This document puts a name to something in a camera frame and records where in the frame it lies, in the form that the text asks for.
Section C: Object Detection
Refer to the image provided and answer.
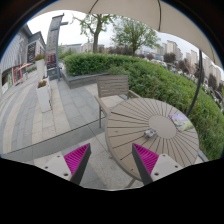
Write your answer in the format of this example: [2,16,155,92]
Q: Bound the tall grey sign pillar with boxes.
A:
[46,15,67,80]

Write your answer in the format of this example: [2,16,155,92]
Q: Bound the tree with bare trunk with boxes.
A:
[72,14,117,53]

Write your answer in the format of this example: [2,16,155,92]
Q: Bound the grey storefront building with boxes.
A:
[0,24,46,96]

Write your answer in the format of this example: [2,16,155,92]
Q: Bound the round slatted wooden table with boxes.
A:
[105,98,199,180]

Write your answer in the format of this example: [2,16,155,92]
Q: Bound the beige patio umbrella canopy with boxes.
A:
[32,0,224,67]

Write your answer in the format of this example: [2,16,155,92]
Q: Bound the tall white planter with flowers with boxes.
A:
[34,54,45,79]

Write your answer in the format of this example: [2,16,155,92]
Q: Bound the colourful mouse pad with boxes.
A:
[168,114,194,132]

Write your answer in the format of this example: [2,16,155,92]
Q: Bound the round green tree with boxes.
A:
[112,17,160,55]

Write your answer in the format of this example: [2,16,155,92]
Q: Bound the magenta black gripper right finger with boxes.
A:
[131,142,184,186]

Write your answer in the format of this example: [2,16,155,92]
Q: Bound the brown slatted patio chair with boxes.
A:
[95,75,140,120]

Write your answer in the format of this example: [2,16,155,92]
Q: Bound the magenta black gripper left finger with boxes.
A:
[43,142,92,186]

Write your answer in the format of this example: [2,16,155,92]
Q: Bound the white planter box near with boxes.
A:
[36,80,51,112]

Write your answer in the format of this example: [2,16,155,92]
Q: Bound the green trimmed hedge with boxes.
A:
[63,54,224,160]

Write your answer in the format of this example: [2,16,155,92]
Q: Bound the dark umbrella pole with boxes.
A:
[186,49,203,117]

